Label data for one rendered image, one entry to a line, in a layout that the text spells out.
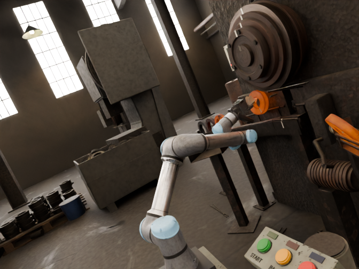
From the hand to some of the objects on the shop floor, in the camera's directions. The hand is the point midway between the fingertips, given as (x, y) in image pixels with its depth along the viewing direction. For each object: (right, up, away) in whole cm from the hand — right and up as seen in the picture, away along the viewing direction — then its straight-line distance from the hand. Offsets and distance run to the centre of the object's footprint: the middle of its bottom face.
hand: (256, 100), depth 171 cm
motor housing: (+40, -82, -42) cm, 100 cm away
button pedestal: (+2, -107, -94) cm, 142 cm away
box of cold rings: (-117, -106, +228) cm, 277 cm away
